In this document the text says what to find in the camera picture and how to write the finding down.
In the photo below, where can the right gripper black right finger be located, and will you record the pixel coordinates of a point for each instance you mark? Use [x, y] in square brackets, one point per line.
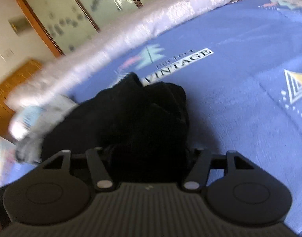
[237, 190]

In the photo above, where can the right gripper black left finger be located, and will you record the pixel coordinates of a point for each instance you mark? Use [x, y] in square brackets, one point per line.
[50, 195]

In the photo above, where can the black pants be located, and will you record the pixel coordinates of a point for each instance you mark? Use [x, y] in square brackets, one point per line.
[139, 132]

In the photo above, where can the light grey crumpled garment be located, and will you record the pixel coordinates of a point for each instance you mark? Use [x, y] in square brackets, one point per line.
[28, 150]

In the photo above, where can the light blue pillow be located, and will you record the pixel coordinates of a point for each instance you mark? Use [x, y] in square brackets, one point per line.
[23, 120]

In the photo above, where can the pale pink quilt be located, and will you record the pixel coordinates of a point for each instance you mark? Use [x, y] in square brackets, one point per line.
[124, 34]

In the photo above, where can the blue patterned bed sheet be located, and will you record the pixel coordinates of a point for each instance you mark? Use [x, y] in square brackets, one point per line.
[241, 68]

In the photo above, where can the frosted glass wardrobe doors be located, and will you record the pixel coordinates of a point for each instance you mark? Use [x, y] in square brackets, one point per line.
[64, 25]

